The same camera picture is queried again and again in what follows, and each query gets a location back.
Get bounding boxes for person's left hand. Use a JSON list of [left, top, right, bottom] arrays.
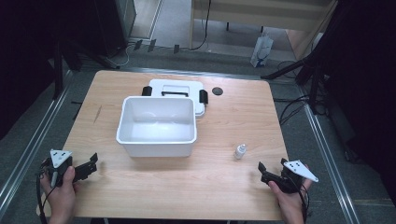
[[40, 165, 79, 217]]

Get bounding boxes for white and blue paper bag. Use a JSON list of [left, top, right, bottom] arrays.
[[249, 32, 275, 69]]

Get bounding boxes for dark cabinet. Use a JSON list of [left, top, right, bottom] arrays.
[[92, 0, 138, 59]]

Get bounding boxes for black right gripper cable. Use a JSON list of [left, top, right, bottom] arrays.
[[297, 183, 314, 224]]

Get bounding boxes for white box lid black latches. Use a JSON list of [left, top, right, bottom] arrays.
[[141, 78, 209, 119]]

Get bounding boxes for white plastic storage box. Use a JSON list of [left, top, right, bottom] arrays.
[[116, 95, 198, 159]]

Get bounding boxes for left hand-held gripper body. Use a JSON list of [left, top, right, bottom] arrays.
[[46, 148, 75, 189]]

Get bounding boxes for person's right hand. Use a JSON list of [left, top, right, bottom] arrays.
[[267, 180, 313, 219]]

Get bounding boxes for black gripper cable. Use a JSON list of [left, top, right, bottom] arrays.
[[297, 183, 314, 224], [35, 158, 59, 224]]

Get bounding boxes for metal floor rail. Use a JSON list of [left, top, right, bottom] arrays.
[[298, 87, 362, 224], [0, 71, 74, 218]]

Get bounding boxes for black hanging cable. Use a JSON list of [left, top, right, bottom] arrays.
[[188, 0, 213, 52]]

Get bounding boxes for light wooden furniture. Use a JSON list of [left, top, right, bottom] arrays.
[[189, 0, 340, 61]]

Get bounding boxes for white floor cable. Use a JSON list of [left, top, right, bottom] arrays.
[[106, 43, 132, 70]]

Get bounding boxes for small white dropper bottle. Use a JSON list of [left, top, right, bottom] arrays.
[[233, 143, 248, 161]]

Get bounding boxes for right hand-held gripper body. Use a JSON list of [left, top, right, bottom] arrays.
[[277, 158, 319, 194]]

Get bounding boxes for black floor cables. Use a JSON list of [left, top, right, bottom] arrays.
[[273, 60, 328, 127]]

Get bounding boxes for black metal stand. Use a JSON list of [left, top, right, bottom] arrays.
[[261, 52, 331, 116], [50, 38, 120, 101]]

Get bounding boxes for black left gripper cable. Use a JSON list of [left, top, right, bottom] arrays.
[[35, 158, 59, 224]]

